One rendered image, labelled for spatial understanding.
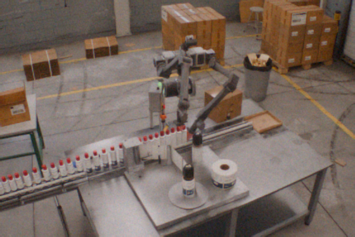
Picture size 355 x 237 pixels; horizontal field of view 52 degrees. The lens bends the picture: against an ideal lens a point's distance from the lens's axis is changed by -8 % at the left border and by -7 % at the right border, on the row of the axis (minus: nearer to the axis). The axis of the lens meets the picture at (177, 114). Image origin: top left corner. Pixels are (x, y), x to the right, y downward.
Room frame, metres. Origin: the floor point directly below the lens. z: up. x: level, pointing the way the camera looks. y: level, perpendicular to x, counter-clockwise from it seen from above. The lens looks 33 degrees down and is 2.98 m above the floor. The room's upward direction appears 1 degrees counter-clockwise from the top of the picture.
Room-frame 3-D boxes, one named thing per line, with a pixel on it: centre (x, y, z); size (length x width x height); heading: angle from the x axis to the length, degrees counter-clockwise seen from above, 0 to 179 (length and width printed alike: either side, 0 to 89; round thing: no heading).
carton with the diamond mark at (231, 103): (3.32, -0.46, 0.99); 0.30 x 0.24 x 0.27; 126
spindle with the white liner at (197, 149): (2.53, -0.16, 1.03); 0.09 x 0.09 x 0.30
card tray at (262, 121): (3.19, -0.86, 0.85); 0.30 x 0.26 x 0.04; 116
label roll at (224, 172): (2.29, -0.36, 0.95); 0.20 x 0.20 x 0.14
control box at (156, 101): (2.78, 0.17, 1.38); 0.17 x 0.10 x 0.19; 171
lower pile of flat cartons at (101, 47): (7.03, 1.49, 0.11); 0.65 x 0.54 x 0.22; 104
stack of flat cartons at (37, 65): (6.20, 2.48, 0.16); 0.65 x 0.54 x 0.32; 112
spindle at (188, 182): (2.14, -0.07, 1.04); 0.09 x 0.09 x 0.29
